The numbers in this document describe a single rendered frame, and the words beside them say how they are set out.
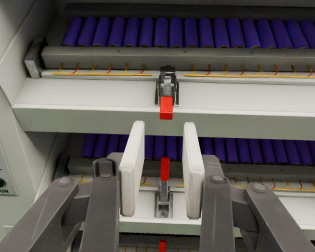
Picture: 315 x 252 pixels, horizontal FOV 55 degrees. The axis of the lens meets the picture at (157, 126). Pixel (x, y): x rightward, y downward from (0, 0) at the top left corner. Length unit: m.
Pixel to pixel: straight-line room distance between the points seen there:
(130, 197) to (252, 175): 0.37
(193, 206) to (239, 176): 0.35
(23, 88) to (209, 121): 0.23
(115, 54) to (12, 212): 0.29
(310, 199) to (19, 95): 0.45
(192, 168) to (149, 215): 0.33
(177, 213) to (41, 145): 0.23
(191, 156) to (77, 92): 0.24
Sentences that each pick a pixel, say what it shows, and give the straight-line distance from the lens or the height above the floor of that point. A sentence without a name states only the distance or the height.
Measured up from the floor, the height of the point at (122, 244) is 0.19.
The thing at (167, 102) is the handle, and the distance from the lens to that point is 0.30.
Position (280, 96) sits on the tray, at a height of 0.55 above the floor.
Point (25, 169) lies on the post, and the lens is 0.44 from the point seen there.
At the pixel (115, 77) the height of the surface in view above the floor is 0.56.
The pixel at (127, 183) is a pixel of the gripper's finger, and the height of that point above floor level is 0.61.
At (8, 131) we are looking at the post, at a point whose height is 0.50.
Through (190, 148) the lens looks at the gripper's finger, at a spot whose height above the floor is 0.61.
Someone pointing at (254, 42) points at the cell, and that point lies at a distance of 0.43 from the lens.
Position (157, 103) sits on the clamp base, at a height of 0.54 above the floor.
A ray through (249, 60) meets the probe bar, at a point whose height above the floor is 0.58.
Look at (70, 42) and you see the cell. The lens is 0.43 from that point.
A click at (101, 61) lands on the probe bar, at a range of 0.39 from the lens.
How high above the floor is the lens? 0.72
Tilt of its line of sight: 34 degrees down
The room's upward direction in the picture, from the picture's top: 1 degrees clockwise
